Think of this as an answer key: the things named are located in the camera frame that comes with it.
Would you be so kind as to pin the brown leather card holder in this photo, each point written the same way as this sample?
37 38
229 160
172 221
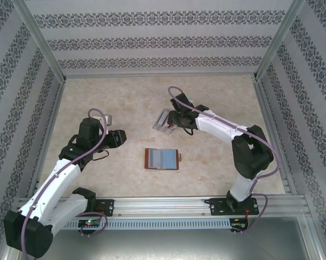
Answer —
168 158

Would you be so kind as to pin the grey credit card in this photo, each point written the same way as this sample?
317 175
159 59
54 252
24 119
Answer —
153 159

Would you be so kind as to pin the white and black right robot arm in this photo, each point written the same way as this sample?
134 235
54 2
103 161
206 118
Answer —
217 127

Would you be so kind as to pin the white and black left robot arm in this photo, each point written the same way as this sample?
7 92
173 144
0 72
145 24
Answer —
52 187

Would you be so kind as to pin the white blue striped card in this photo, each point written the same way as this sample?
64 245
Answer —
162 117

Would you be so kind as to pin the left circuit board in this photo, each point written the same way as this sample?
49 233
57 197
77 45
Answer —
90 223

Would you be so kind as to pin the circuit board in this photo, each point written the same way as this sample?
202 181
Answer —
238 224
90 223

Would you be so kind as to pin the right circuit board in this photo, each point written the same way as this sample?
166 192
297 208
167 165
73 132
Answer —
238 224

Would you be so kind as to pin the grey metal panel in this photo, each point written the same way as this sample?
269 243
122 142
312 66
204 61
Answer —
163 246

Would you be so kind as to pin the aluminium side rail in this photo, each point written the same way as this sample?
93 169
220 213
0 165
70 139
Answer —
48 132
272 127

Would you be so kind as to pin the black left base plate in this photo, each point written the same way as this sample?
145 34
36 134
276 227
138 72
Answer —
107 207

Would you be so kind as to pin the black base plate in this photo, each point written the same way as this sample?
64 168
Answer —
107 207
215 208

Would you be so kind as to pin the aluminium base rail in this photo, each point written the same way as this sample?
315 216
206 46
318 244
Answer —
163 205

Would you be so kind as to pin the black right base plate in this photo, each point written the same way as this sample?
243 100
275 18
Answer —
215 208

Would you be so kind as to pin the aluminium frame post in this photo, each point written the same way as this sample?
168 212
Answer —
280 38
41 38

